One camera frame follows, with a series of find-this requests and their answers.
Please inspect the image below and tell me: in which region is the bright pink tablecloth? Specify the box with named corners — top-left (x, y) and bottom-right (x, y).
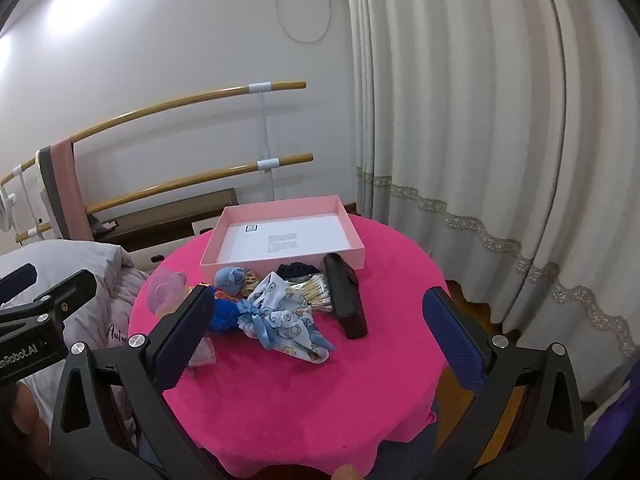
top-left (127, 212), bottom-right (451, 478)

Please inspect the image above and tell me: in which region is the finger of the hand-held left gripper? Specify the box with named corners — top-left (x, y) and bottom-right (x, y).
top-left (0, 263), bottom-right (39, 306)
top-left (0, 269), bottom-right (98, 333)

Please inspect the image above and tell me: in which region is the brown and white low cabinet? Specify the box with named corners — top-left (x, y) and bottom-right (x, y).
top-left (91, 188), bottom-right (240, 273)

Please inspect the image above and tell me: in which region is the white printed baby cloth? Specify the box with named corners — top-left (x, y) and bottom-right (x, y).
top-left (247, 271), bottom-right (333, 363)

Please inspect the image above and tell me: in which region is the pink and grey mat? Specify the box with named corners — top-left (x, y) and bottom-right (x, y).
top-left (35, 139), bottom-right (96, 241)

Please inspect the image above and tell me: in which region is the clear plastic bag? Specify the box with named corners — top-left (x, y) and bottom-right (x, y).
top-left (187, 332), bottom-right (218, 368)

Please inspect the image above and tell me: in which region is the white wall cable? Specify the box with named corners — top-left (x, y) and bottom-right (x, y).
top-left (270, 0), bottom-right (333, 44)

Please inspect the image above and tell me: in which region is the dark navy cloth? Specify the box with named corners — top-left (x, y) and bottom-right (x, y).
top-left (276, 261), bottom-right (323, 282)

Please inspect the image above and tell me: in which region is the royal blue knitted cloth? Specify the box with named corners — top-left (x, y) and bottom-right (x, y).
top-left (207, 287), bottom-right (251, 333)

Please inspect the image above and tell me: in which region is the long wooden barre rail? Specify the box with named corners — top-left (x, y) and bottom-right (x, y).
top-left (0, 81), bottom-right (307, 186)

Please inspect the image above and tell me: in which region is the pink cardboard box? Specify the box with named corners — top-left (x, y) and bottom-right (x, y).
top-left (199, 195), bottom-right (366, 283)

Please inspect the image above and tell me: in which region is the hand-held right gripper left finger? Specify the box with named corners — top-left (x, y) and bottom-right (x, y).
top-left (50, 285), bottom-right (226, 480)

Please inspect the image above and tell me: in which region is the cream curtain with lace trim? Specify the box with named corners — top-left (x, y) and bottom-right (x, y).
top-left (345, 0), bottom-right (640, 376)

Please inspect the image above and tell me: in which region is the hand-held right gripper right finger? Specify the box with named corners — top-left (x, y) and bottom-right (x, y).
top-left (422, 286), bottom-right (586, 480)

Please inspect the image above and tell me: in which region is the black leather case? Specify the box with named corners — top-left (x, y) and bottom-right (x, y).
top-left (322, 253), bottom-right (369, 340)

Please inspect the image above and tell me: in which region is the purple cloth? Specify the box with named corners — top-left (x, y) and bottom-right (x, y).
top-left (582, 360), bottom-right (640, 480)

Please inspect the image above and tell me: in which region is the light blue rolled sock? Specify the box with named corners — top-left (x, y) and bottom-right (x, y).
top-left (214, 266), bottom-right (248, 297)

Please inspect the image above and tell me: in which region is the bag of cotton swabs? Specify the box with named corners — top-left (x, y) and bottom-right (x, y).
top-left (287, 274), bottom-right (335, 313)

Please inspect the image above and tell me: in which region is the blue denim bow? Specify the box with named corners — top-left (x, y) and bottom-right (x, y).
top-left (236, 300), bottom-right (336, 357)

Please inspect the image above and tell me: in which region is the white barre stand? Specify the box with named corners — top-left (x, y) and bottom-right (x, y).
top-left (247, 81), bottom-right (281, 203)

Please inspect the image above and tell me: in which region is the person's left hand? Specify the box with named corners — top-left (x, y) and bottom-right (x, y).
top-left (0, 381), bottom-right (53, 478)

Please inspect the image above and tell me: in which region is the pink mesh pouch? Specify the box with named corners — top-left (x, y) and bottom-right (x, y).
top-left (146, 268), bottom-right (190, 317)

